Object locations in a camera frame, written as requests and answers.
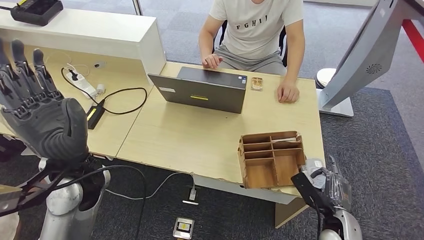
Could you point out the person's right hand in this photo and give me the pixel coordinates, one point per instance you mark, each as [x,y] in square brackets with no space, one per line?
[212,61]

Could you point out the person's right forearm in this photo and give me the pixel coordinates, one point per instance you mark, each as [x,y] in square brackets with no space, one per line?
[206,46]

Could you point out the dark grey laptop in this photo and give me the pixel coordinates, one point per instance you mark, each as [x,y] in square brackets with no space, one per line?
[205,91]

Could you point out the white counter partition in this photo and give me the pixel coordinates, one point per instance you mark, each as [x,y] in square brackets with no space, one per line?
[82,33]

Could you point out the white room key card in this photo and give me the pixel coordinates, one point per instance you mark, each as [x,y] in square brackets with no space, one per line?
[284,139]

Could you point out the grey kiosk display stand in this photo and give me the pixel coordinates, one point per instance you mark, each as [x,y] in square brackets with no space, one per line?
[364,49]

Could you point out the metal post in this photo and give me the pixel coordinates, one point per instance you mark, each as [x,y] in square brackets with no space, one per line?
[136,6]

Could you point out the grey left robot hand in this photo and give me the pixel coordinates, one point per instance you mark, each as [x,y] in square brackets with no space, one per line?
[46,129]

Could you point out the silver floor socket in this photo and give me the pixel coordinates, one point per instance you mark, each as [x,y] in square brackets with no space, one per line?
[183,228]

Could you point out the black chair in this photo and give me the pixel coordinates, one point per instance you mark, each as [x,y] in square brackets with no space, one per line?
[283,43]

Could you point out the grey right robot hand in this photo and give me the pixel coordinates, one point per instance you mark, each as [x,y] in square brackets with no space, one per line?
[336,190]

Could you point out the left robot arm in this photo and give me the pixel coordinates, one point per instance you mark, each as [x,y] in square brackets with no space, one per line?
[63,202]

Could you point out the person's left hand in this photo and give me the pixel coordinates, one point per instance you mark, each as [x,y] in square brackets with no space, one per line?
[287,92]

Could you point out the black laptop power brick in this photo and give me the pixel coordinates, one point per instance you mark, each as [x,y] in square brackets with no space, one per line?
[95,114]

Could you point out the person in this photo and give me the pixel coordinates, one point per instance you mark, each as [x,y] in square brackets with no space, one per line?
[255,33]

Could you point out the wooden compartment organizer box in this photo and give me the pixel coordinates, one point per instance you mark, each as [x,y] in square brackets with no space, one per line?
[265,172]

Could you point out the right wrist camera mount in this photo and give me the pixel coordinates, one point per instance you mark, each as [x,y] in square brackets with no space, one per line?
[299,185]

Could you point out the red beam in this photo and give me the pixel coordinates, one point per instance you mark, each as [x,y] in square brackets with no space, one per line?
[414,38]

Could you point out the white round base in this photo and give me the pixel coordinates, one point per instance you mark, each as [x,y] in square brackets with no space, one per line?
[323,78]

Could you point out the black plug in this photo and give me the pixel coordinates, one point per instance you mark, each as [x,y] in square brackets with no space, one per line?
[73,75]

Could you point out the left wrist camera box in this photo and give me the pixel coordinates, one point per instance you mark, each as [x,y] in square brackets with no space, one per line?
[8,198]

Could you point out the person's left forearm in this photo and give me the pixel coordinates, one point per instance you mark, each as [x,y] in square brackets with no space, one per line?
[294,59]

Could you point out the black charger device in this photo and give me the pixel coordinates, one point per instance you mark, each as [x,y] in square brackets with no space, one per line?
[36,11]

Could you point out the white plug adapter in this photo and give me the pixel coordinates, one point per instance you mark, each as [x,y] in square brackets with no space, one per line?
[100,88]

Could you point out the white power strip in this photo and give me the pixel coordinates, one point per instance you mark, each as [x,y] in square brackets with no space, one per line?
[82,85]

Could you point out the white floor plug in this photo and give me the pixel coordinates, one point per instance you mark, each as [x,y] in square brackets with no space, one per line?
[192,193]

